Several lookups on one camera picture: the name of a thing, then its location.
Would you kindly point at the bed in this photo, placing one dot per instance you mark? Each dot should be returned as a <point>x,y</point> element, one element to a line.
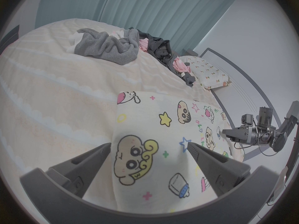
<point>46,90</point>

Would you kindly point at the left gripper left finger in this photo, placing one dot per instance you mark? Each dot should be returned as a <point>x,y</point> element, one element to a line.
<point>77,171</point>

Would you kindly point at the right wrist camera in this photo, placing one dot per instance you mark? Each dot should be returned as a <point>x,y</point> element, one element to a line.
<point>247,120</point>

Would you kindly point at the white printed pillow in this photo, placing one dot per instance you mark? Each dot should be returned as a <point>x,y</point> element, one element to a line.
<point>206,72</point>

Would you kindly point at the dark grey chest of drawers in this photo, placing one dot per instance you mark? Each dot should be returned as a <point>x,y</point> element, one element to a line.
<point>10,37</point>

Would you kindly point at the white printed pyjama top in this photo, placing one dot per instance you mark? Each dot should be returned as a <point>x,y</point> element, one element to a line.
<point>151,148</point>

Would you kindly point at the blue-green curtain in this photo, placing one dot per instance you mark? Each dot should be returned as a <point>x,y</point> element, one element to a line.
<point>140,10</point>

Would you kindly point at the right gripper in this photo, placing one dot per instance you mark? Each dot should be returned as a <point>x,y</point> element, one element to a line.
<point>244,134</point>

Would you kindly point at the grey bedside table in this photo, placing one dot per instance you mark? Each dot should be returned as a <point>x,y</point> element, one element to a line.
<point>191,52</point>

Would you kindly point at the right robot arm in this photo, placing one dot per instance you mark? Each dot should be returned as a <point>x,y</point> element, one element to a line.
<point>278,134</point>

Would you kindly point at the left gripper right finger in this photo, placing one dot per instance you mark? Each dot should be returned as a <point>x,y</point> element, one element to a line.
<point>222,171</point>

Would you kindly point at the pile of clothes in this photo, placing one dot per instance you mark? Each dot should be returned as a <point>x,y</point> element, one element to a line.
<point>105,45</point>

